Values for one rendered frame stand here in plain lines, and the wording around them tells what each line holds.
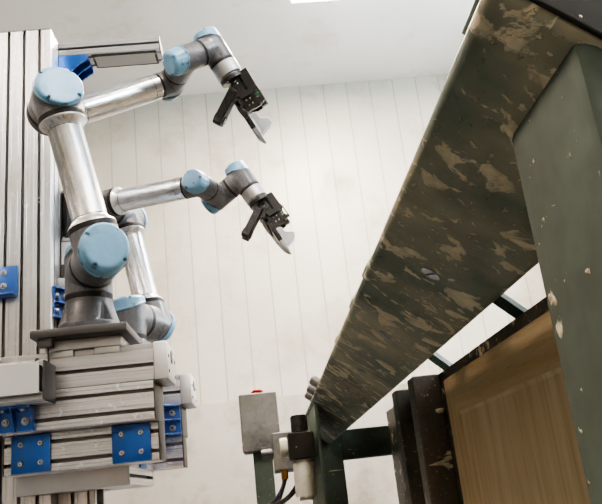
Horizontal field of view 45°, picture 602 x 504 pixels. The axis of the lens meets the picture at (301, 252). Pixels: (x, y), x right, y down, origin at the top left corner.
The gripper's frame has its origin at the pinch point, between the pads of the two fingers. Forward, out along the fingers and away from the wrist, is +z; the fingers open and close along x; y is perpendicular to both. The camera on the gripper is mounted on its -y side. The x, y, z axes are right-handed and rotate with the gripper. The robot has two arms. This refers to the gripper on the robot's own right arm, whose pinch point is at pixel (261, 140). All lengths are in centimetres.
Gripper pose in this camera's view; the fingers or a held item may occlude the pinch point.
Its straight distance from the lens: 211.1
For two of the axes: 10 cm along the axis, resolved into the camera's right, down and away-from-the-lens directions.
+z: 5.2, 8.5, -0.4
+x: 1.0, -0.2, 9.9
